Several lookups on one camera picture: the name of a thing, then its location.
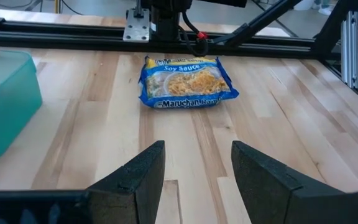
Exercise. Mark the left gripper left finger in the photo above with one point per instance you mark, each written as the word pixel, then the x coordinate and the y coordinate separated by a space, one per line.
pixel 145 186

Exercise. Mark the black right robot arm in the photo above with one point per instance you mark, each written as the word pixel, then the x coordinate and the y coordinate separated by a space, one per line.
pixel 165 21

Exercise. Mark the silver aluminium extrusion post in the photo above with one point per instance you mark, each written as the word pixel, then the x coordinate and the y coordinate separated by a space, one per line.
pixel 350 49

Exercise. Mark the teal green plastic container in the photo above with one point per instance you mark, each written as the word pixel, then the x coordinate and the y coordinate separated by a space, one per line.
pixel 11 118

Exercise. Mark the black aluminium table frame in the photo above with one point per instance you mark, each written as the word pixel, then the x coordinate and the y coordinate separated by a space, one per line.
pixel 73 34

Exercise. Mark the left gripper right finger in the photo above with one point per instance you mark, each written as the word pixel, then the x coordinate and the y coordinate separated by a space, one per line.
pixel 259 186

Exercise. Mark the blue Maruchan noodle pack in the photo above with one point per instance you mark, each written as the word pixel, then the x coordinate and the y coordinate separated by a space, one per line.
pixel 188 84

